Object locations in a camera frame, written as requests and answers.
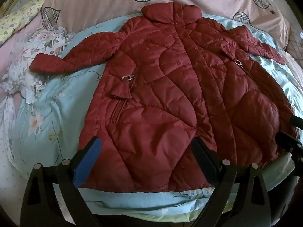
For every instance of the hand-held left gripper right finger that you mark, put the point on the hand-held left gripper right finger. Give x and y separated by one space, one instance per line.
205 163

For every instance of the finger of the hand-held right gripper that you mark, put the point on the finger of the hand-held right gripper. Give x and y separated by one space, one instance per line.
287 141
297 120

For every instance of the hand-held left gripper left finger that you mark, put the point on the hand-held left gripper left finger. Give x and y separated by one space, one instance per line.
88 162

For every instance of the red quilted jacket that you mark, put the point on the red quilted jacket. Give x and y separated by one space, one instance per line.
165 94

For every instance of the light blue floral bedsheet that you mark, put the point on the light blue floral bedsheet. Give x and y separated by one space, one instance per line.
59 104

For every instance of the pale green bedsheet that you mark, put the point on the pale green bedsheet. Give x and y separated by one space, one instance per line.
165 218

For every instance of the ruffled floral pillow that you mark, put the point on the ruffled floral pillow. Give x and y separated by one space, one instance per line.
37 45

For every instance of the pink quilt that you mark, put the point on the pink quilt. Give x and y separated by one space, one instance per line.
9 52

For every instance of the pink duvet with plaid hearts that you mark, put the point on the pink duvet with plaid hearts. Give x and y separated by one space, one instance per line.
94 4

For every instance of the yellow floral pillow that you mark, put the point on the yellow floral pillow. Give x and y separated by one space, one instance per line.
14 21

